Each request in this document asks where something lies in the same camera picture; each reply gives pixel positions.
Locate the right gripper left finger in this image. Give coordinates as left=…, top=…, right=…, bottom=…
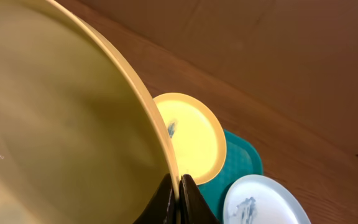
left=134, top=174, right=176, bottom=224

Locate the light blue plate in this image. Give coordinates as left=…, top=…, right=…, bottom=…
left=223, top=174, right=311, bottom=224

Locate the yellow-green plate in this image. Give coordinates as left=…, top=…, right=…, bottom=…
left=0, top=1, right=179, bottom=223
left=154, top=93, right=227, bottom=185

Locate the teal plastic serving tray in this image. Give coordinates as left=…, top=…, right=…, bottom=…
left=198, top=130, right=264, bottom=223

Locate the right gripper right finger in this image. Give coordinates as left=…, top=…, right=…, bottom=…
left=179, top=174, right=220, bottom=224

